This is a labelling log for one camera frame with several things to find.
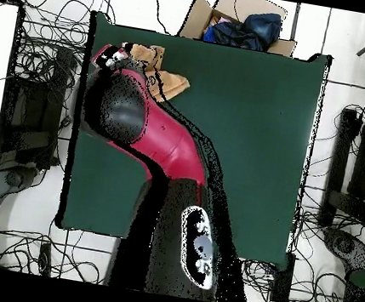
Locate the dark green table cloth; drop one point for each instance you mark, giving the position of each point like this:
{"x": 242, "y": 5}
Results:
{"x": 240, "y": 133}

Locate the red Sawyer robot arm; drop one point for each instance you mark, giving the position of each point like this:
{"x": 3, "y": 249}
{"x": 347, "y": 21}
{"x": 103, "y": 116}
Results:
{"x": 170, "y": 138}

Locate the round dark stand base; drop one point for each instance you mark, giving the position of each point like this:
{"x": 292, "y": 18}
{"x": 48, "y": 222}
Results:
{"x": 346, "y": 245}

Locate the tan terry towel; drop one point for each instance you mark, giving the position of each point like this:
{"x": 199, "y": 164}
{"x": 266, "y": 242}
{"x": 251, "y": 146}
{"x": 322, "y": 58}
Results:
{"x": 173, "y": 84}

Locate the open cardboard box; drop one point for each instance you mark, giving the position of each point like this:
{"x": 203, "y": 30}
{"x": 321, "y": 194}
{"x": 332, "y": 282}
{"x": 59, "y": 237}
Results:
{"x": 197, "y": 19}

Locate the black power strip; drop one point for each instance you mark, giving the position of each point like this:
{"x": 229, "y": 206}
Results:
{"x": 281, "y": 281}

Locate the blue clothes pile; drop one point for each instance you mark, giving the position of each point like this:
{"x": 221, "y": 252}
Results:
{"x": 258, "y": 29}

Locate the black equipment rack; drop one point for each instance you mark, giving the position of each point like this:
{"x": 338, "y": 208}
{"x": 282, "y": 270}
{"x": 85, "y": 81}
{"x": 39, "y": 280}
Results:
{"x": 37, "y": 109}

